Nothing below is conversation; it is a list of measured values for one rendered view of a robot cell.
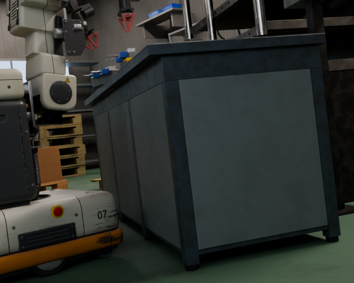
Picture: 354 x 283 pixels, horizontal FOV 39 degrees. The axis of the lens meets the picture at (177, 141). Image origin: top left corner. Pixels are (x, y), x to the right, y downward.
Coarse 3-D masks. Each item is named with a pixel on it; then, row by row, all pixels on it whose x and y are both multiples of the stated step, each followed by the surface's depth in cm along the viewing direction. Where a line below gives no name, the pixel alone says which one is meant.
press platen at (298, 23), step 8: (352, 16) 286; (272, 24) 271; (280, 24) 273; (288, 24) 274; (296, 24) 275; (304, 24) 277; (328, 24) 281; (336, 24) 283; (344, 24) 284; (352, 24) 286; (248, 32) 290
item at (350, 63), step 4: (332, 60) 270; (336, 60) 271; (340, 60) 272; (344, 60) 272; (348, 60) 273; (352, 60) 274; (332, 64) 270; (336, 64) 271; (340, 64) 271; (344, 64) 272; (348, 64) 273; (352, 64) 274; (332, 68) 270; (336, 68) 271; (340, 68) 271; (344, 68) 272; (348, 68) 273; (352, 68) 274
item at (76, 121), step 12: (36, 120) 787; (72, 120) 813; (48, 132) 786; (60, 132) 884; (72, 132) 818; (36, 144) 815; (48, 144) 786; (60, 144) 853; (72, 144) 813; (84, 144) 824; (60, 156) 795; (72, 156) 810; (84, 156) 822; (72, 168) 837; (84, 168) 824
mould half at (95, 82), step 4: (108, 72) 260; (112, 72) 257; (100, 76) 269; (104, 76) 265; (108, 76) 261; (92, 80) 278; (96, 80) 274; (100, 80) 270; (104, 80) 266; (92, 84) 278; (96, 84) 274; (100, 84) 270
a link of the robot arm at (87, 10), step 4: (72, 0) 254; (72, 4) 254; (76, 4) 256; (88, 4) 262; (72, 8) 254; (76, 8) 256; (80, 8) 260; (84, 8) 261; (88, 8) 261; (92, 8) 262; (68, 12) 261; (72, 12) 262; (84, 12) 260; (88, 12) 261; (92, 12) 262; (88, 16) 261
